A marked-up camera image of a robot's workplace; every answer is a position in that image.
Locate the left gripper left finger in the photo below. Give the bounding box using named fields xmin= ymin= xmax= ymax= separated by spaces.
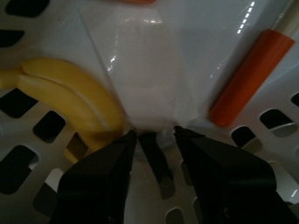
xmin=49 ymin=129 xmax=138 ymax=224

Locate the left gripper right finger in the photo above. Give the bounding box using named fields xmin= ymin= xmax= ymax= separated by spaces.
xmin=173 ymin=125 xmax=299 ymax=224

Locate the clear plastic bag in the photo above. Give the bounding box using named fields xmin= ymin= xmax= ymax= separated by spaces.
xmin=79 ymin=1 xmax=202 ymax=200

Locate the yellow toy banana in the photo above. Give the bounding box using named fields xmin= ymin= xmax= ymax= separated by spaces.
xmin=0 ymin=57 xmax=127 ymax=165

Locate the white slotted plastic basket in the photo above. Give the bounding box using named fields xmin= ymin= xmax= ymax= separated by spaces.
xmin=0 ymin=0 xmax=299 ymax=224

